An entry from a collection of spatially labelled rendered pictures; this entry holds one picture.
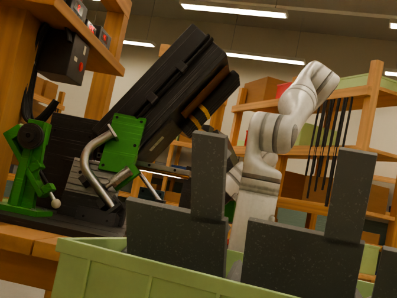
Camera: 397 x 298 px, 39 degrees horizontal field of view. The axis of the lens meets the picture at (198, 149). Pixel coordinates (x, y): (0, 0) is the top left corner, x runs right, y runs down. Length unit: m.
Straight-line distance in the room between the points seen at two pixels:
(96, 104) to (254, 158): 1.58
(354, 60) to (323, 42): 0.68
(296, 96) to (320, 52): 9.80
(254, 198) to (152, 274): 0.62
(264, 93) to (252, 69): 5.56
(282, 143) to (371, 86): 3.09
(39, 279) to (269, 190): 0.58
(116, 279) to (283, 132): 0.67
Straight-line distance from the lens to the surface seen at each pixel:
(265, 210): 1.28
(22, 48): 1.85
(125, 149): 1.91
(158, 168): 2.00
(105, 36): 2.31
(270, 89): 5.82
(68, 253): 0.74
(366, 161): 0.70
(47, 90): 8.63
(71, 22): 1.86
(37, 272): 1.40
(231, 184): 1.79
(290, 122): 1.29
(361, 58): 11.15
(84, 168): 1.88
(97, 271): 0.72
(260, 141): 1.29
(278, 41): 11.41
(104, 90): 2.77
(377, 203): 4.55
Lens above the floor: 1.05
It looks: 5 degrees up
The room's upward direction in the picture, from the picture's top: 12 degrees clockwise
